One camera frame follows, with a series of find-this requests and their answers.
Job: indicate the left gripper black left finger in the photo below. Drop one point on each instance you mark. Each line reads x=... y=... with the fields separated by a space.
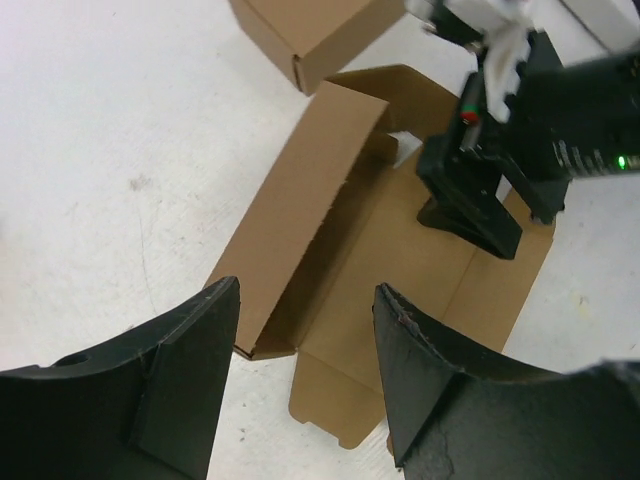
x=142 y=405

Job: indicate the rectangular closed cardboard box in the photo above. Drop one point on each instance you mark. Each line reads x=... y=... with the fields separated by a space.
x=309 y=41

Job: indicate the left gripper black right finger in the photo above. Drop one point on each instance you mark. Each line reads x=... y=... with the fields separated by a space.
x=458 y=410

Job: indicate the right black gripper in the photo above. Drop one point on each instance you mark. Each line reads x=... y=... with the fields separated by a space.
x=565 y=123

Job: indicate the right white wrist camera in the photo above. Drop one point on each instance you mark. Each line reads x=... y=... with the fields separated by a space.
x=496 y=31

